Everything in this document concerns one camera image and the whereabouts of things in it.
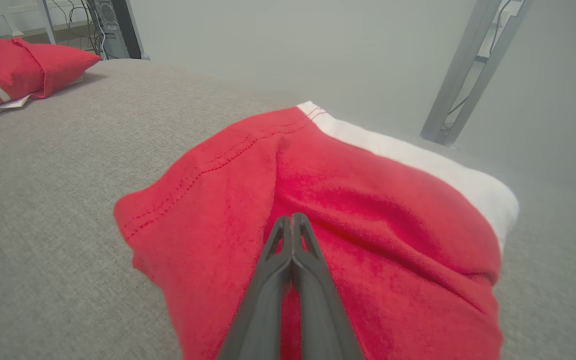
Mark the red shorts with white stripe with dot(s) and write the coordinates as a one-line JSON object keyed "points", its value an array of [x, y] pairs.
{"points": [[368, 210]]}

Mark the dark grey computer tower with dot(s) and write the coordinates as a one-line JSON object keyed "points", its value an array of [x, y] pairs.
{"points": [[118, 30]]}

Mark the grey fabric sofa surface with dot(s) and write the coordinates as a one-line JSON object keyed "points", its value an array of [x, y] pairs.
{"points": [[43, 200]]}

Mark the grey metal partition post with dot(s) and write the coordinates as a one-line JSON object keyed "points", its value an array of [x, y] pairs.
{"points": [[460, 65]]}

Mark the red Bulls basketball jersey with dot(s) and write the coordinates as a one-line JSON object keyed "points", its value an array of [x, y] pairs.
{"points": [[13, 65]]}

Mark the white shelf frame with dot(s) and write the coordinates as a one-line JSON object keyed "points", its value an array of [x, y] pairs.
{"points": [[43, 15]]}

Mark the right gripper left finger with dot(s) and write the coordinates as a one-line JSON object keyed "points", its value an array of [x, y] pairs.
{"points": [[263, 310]]}

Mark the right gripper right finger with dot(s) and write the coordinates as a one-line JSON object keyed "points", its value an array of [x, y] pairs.
{"points": [[320, 310]]}

